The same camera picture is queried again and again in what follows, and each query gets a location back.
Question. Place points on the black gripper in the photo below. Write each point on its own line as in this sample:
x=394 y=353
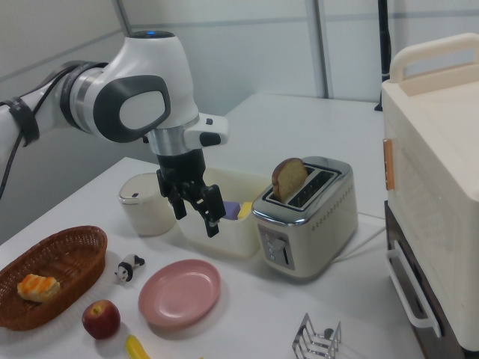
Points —
x=182 y=170

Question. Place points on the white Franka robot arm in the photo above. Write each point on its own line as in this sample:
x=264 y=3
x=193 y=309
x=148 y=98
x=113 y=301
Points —
x=146 y=71

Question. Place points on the cream two-slot toaster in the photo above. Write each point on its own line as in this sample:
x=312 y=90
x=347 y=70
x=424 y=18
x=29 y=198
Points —
x=305 y=224

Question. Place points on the purple sponge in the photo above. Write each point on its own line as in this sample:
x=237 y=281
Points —
x=231 y=210

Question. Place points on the cream rectangular plastic bin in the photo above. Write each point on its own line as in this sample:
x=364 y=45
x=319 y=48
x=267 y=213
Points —
x=232 y=228

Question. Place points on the yellow sponge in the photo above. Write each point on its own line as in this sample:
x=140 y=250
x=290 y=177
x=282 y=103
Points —
x=246 y=210

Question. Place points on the cream round lidded canister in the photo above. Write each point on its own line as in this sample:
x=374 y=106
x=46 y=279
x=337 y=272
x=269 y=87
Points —
x=144 y=209

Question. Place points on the pink plate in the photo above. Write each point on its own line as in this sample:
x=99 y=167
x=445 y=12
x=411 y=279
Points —
x=179 y=293

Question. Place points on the small panda figurine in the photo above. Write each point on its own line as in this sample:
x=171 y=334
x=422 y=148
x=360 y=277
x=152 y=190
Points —
x=128 y=267

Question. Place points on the toast bread slice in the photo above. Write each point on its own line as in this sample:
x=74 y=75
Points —
x=288 y=179

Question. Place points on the red apple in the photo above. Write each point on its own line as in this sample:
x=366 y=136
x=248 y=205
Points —
x=101 y=319

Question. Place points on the yellow banana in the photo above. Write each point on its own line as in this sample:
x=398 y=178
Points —
x=136 y=348

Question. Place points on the brown wicker basket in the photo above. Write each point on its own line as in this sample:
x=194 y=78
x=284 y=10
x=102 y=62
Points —
x=52 y=276

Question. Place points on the orange glazed pastry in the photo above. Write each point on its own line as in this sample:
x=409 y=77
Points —
x=38 y=287

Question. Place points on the metal toast rack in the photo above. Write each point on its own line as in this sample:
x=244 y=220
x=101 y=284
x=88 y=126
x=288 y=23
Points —
x=318 y=340

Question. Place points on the black vertical pole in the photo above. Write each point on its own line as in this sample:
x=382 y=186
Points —
x=384 y=41

